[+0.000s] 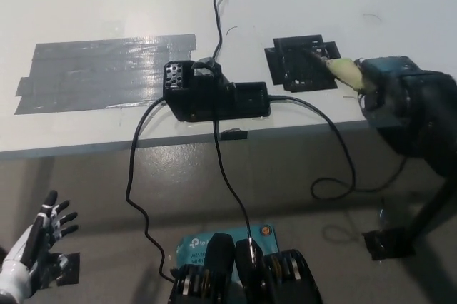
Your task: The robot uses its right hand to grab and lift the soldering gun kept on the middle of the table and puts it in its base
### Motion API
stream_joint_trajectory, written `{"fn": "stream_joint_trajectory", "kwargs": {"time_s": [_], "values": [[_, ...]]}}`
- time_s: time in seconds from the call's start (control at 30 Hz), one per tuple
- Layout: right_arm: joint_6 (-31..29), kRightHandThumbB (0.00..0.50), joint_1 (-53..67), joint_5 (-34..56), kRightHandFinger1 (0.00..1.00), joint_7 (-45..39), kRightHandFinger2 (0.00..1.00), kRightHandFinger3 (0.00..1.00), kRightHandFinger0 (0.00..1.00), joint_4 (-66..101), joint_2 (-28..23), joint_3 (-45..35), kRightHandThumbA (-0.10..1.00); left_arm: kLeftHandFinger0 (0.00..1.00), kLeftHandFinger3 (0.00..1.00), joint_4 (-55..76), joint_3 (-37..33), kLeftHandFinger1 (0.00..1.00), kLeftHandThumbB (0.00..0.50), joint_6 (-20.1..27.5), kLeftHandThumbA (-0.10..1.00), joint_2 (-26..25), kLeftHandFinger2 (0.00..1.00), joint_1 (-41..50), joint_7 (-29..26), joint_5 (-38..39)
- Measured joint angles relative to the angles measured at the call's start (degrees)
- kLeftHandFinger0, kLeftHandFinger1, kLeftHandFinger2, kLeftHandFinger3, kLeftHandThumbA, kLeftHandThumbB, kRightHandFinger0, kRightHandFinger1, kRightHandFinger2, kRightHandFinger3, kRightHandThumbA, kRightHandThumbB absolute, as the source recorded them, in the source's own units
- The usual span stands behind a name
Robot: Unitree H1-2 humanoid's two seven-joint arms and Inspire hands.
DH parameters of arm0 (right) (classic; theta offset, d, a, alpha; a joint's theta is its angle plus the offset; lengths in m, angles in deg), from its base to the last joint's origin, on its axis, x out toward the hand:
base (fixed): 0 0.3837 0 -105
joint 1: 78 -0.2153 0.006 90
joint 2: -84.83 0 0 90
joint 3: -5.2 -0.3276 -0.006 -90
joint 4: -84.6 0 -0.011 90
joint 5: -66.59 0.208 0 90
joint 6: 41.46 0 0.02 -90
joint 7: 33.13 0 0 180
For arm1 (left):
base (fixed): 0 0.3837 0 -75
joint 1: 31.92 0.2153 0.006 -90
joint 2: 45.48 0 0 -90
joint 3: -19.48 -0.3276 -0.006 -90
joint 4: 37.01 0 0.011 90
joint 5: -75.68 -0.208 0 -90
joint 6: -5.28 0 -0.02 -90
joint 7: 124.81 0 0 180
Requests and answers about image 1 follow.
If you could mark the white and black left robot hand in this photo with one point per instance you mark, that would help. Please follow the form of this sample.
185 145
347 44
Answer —
35 239

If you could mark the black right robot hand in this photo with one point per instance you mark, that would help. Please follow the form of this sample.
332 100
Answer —
389 68

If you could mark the black soldering station base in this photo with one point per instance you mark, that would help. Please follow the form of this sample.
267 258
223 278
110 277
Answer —
221 102

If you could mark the grey table leg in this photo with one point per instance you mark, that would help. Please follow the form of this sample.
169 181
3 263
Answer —
50 182

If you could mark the black square tape patch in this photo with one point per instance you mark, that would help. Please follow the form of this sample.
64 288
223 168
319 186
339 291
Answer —
296 68

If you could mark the black stand pole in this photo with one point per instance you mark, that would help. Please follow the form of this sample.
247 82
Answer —
433 207

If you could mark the teal router box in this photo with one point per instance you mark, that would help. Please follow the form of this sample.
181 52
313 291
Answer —
196 248

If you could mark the small black tape strip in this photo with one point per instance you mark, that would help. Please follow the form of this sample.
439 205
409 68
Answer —
234 135

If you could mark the large grey duct tape patch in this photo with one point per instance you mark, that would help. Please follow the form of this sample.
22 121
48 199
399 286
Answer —
96 74

